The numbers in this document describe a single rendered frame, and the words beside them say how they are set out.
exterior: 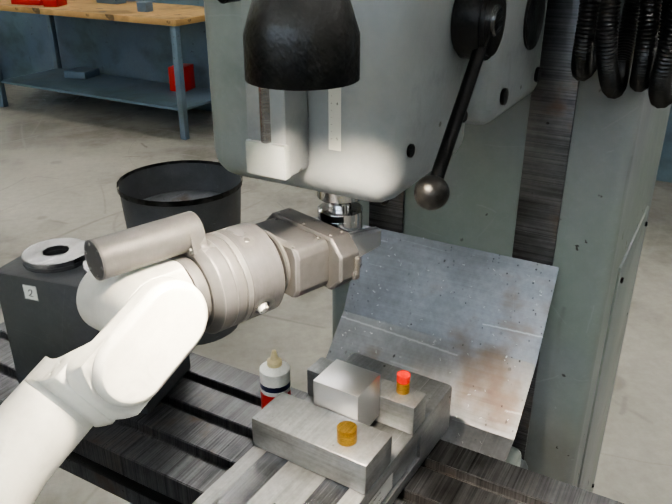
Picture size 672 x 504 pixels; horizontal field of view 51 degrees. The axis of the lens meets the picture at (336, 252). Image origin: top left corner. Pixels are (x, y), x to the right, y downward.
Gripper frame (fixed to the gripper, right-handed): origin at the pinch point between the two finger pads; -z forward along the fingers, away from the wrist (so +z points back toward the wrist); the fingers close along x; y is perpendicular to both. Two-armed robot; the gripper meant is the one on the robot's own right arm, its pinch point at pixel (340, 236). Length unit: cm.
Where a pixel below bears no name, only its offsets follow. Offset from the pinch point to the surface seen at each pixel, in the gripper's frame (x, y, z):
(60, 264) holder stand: 38.1, 12.0, 15.5
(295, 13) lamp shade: -17.4, -25.2, 20.2
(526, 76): -4.9, -14.3, -24.2
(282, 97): -5.5, -17.2, 11.7
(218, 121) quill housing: 4.9, -13.1, 11.0
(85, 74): 565, 93, -224
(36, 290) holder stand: 38.6, 15.0, 19.0
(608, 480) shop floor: 15, 122, -127
